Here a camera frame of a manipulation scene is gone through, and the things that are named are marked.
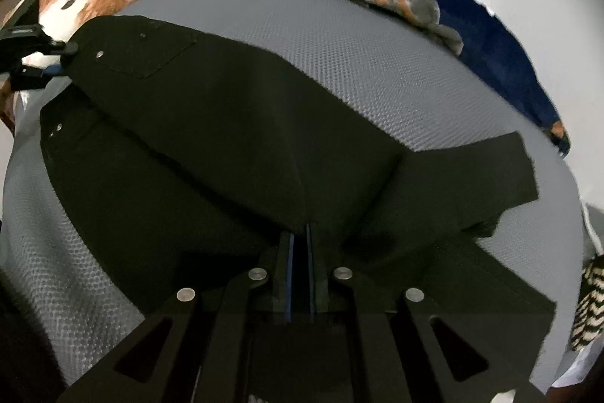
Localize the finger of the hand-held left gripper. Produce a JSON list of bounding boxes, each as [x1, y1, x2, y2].
[[0, 0, 79, 73], [10, 63, 65, 91]]

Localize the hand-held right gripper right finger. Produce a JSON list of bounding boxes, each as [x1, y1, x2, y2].
[[306, 224, 548, 403]]

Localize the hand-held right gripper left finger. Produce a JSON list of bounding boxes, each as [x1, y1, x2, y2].
[[57, 232, 297, 403]]

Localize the black pants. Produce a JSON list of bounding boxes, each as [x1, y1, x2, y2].
[[40, 15, 558, 338]]

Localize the brown patterned cloth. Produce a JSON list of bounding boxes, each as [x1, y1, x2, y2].
[[0, 77, 20, 134]]

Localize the grey textured mattress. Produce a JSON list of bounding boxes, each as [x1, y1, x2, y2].
[[0, 0, 586, 389]]

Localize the black and cream zigzag cloth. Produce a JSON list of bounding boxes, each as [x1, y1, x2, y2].
[[569, 254, 604, 352]]

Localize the grey cloth with white edge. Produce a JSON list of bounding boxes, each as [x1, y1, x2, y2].
[[582, 202, 604, 253]]

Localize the blue floral blanket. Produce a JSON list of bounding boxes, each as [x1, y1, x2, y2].
[[208, 0, 572, 156]]

